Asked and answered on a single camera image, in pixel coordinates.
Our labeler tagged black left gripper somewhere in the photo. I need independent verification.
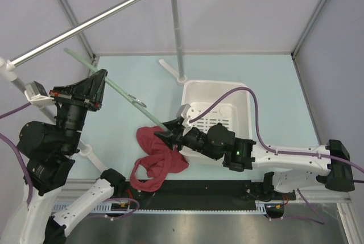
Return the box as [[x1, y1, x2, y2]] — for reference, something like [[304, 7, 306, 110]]
[[52, 68, 110, 151]]

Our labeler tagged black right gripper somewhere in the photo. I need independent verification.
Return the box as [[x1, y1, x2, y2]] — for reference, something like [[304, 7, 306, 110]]
[[153, 118, 220, 161]]

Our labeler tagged red tank top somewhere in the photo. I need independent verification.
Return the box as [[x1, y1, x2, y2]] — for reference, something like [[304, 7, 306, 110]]
[[130, 126, 189, 192]]

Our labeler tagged mint green plastic hanger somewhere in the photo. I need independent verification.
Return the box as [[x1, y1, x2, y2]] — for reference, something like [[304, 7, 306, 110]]
[[64, 48, 168, 131]]

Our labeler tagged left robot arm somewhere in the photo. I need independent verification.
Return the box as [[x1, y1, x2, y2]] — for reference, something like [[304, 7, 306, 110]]
[[1, 69, 126, 243]]

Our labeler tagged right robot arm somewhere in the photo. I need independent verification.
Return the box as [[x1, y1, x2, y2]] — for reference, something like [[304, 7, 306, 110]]
[[154, 118, 355, 199]]

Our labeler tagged white plastic basket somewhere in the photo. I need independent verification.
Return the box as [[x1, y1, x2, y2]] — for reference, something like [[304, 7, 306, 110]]
[[176, 80, 254, 165]]

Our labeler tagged metal clothes rack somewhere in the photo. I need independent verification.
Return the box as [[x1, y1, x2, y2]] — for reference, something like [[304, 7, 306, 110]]
[[1, 0, 187, 172]]

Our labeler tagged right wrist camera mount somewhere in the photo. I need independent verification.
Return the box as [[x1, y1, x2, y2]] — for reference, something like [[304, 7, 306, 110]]
[[177, 104, 201, 136]]

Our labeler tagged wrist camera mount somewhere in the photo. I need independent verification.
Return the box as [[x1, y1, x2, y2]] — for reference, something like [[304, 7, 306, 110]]
[[24, 81, 55, 106], [177, 104, 201, 136]]

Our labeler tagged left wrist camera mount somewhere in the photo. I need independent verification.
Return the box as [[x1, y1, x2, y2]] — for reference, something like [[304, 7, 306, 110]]
[[24, 81, 55, 106]]

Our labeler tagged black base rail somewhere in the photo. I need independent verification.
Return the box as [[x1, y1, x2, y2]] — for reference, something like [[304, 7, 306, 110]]
[[114, 180, 288, 210]]

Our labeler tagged white slotted cable duct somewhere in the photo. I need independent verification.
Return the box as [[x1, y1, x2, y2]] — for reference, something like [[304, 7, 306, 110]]
[[53, 200, 285, 216]]

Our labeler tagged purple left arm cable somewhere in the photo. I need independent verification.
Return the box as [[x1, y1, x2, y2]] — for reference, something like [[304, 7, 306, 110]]
[[0, 103, 35, 209]]

